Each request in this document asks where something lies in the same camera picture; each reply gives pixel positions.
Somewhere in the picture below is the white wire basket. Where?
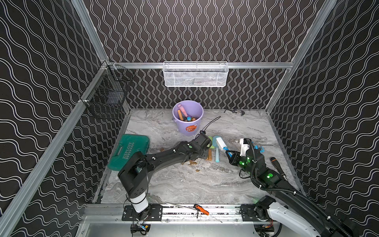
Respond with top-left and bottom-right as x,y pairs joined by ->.
162,61 -> 229,87

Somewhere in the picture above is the white blue brush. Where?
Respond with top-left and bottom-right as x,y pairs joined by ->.
216,137 -> 233,157

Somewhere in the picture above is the lime front trowel wooden handle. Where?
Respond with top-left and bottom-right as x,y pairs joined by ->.
177,110 -> 184,121

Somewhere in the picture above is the purple trowel pink handle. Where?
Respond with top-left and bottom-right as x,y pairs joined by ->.
178,104 -> 188,118

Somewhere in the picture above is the black orange screwdriver handle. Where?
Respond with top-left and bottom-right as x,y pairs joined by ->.
270,157 -> 286,178

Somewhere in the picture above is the purple plastic bucket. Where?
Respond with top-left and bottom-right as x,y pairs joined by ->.
172,100 -> 204,136

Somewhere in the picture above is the orange handled screwdriver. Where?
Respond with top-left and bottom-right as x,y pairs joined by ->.
193,204 -> 223,223

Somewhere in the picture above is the small blue clamp tool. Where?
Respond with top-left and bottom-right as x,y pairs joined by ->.
254,145 -> 265,154

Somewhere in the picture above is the green plastic tool case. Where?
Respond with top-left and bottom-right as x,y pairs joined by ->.
107,134 -> 150,171

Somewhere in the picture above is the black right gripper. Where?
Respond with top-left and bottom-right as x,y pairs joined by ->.
225,149 -> 257,179

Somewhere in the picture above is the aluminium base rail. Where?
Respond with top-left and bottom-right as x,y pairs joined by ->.
82,203 -> 276,224

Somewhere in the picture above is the black clip tool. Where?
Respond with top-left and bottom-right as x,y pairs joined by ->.
224,108 -> 245,116

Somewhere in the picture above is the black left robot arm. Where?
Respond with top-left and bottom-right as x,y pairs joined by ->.
117,133 -> 212,214

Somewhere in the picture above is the black wire basket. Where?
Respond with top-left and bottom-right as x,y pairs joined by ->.
84,64 -> 135,119

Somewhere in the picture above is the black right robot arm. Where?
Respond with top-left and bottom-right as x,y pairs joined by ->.
223,138 -> 358,237

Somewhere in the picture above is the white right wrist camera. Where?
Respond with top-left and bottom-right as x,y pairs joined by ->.
239,138 -> 253,156

